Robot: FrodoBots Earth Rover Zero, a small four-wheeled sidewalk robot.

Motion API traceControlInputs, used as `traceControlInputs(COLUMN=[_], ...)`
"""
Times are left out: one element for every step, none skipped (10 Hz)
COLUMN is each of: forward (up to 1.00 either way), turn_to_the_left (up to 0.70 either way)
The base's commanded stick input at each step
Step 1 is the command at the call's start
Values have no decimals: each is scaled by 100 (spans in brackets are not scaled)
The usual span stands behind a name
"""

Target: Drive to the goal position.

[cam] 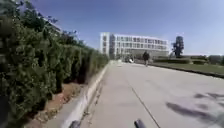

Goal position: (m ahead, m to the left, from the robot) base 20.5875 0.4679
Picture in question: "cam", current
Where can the white vehicle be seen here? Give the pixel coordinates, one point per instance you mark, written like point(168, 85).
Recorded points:
point(130, 60)

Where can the grey concrete paved road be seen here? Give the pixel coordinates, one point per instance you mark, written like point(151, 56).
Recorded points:
point(133, 83)

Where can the large white curved building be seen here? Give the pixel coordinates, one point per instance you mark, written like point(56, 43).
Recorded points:
point(133, 45)

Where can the person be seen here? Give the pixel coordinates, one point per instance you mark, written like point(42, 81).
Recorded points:
point(146, 57)

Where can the pale concrete kerb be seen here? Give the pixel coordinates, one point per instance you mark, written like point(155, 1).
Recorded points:
point(78, 105)

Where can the brown soil strip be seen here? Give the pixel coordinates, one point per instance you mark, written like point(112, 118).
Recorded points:
point(58, 100)

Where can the robot's own part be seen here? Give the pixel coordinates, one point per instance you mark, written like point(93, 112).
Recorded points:
point(74, 124)
point(139, 124)

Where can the dark tall tree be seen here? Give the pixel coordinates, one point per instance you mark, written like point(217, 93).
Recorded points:
point(178, 46)

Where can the low trimmed hedge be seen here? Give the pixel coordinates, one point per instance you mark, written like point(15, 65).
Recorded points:
point(186, 60)

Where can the tall green hedge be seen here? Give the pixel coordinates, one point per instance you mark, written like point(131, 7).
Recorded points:
point(36, 63)

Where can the green lawn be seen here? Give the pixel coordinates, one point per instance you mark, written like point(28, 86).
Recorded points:
point(200, 67)

